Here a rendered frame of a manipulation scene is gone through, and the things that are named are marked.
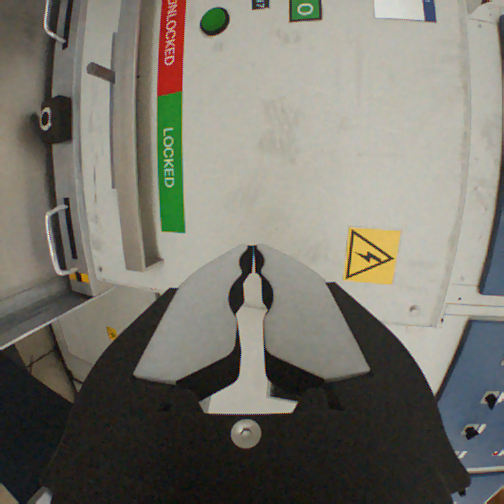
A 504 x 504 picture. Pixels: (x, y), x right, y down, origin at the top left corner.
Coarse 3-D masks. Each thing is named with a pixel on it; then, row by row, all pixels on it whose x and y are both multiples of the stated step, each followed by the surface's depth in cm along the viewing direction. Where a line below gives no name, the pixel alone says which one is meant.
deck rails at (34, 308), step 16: (32, 288) 29; (48, 288) 32; (64, 288) 35; (112, 288) 38; (0, 304) 24; (16, 304) 27; (32, 304) 29; (48, 304) 31; (64, 304) 32; (80, 304) 32; (0, 320) 24; (16, 320) 26; (32, 320) 26; (48, 320) 27; (0, 336) 22; (16, 336) 23
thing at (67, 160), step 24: (72, 0) 22; (72, 24) 23; (72, 48) 24; (72, 72) 25; (72, 96) 26; (72, 120) 27; (72, 144) 28; (72, 168) 29; (72, 192) 30; (72, 216) 31; (72, 240) 32; (72, 288) 35; (96, 288) 34
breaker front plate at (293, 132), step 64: (192, 0) 20; (448, 0) 13; (192, 64) 22; (256, 64) 20; (320, 64) 19; (384, 64) 17; (448, 64) 15; (192, 128) 24; (256, 128) 22; (320, 128) 20; (384, 128) 19; (448, 128) 17; (192, 192) 26; (256, 192) 24; (320, 192) 22; (384, 192) 20; (448, 192) 18; (192, 256) 28; (320, 256) 23; (448, 256) 20; (384, 320) 23
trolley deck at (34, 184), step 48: (0, 0) 16; (0, 48) 19; (48, 48) 25; (0, 96) 21; (48, 96) 28; (0, 144) 23; (48, 144) 30; (0, 192) 24; (48, 192) 31; (0, 240) 25; (0, 288) 25
